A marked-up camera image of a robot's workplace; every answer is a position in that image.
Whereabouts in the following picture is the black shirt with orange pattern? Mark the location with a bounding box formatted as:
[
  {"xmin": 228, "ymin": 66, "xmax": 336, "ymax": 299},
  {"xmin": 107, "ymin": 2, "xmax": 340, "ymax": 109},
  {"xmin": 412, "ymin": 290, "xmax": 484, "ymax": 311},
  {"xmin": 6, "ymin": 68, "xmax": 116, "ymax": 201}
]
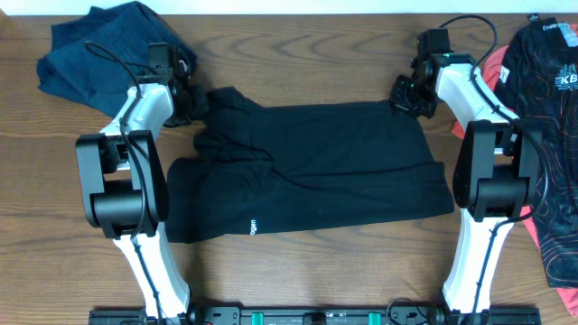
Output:
[{"xmin": 494, "ymin": 16, "xmax": 577, "ymax": 288}]

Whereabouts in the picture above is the navy blue garment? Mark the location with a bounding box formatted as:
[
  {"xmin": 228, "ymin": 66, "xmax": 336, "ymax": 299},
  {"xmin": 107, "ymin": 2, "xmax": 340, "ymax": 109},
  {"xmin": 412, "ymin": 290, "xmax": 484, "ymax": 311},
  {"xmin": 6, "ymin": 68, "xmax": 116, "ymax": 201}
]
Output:
[{"xmin": 36, "ymin": 1, "xmax": 197, "ymax": 117}]

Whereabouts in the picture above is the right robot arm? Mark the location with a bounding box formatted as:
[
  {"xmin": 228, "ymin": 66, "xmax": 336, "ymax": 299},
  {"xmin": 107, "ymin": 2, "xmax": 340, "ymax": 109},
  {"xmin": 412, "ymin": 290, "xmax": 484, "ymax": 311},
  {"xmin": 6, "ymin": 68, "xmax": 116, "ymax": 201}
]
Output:
[{"xmin": 390, "ymin": 51, "xmax": 545, "ymax": 324}]

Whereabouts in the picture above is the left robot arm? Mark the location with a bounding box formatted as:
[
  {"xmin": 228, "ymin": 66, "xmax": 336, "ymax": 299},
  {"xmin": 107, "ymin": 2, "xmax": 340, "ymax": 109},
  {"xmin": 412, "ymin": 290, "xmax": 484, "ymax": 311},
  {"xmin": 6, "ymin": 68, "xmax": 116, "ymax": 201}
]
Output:
[{"xmin": 76, "ymin": 76, "xmax": 202, "ymax": 324}]

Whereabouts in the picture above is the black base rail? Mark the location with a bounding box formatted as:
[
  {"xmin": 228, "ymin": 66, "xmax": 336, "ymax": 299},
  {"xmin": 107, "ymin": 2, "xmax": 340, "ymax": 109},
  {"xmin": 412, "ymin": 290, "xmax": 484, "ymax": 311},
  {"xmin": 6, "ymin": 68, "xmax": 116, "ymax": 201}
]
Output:
[{"xmin": 88, "ymin": 304, "xmax": 543, "ymax": 325}]

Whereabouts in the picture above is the plain black t-shirt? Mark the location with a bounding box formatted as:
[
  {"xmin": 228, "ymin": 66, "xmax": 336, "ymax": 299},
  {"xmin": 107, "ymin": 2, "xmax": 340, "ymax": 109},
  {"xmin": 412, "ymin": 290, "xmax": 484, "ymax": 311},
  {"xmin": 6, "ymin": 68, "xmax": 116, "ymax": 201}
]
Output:
[{"xmin": 165, "ymin": 88, "xmax": 454, "ymax": 243}]

